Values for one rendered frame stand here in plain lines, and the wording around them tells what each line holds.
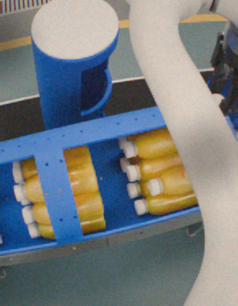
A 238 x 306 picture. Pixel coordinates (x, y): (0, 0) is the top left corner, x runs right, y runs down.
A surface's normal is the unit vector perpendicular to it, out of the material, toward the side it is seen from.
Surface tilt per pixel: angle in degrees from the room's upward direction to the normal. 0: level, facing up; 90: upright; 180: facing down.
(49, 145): 28
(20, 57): 0
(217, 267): 49
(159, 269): 0
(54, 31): 0
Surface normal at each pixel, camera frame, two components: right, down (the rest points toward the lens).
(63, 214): 0.20, 0.32
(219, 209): -0.67, -0.18
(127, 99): 0.07, -0.35
